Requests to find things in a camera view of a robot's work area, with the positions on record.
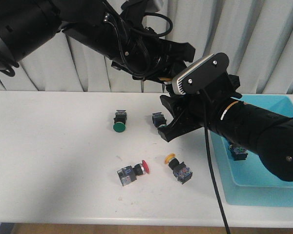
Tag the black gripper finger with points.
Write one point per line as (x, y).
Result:
(180, 125)
(175, 105)

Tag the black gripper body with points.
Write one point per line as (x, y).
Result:
(207, 101)
(145, 54)

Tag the red push button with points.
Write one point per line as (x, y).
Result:
(237, 152)
(129, 174)

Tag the yellow push button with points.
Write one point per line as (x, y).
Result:
(166, 81)
(179, 169)

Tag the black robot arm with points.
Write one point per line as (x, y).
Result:
(25, 25)
(267, 134)

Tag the blue plastic box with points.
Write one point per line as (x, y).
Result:
(248, 182)

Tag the right green push button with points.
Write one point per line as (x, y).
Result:
(158, 119)

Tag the green push button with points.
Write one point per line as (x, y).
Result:
(158, 119)
(120, 121)

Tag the lying yellow push button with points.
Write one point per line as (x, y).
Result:
(179, 169)

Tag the left green push button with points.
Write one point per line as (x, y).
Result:
(120, 121)

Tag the lying red push button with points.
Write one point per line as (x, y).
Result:
(129, 174)

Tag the white pleated curtain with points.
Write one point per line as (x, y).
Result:
(257, 36)

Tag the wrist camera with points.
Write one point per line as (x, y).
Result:
(200, 74)

